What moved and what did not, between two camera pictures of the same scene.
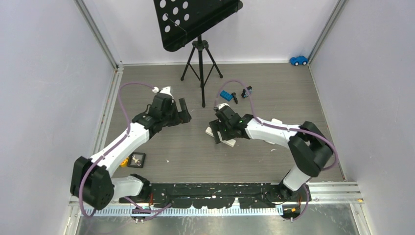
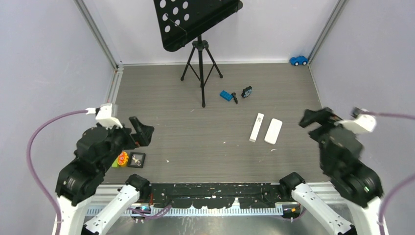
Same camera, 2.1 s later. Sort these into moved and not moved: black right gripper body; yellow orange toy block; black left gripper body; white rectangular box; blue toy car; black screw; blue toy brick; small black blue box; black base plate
Moved: white rectangular box; black left gripper body; black right gripper body
Not moved: blue toy car; black base plate; small black blue box; blue toy brick; black screw; yellow orange toy block
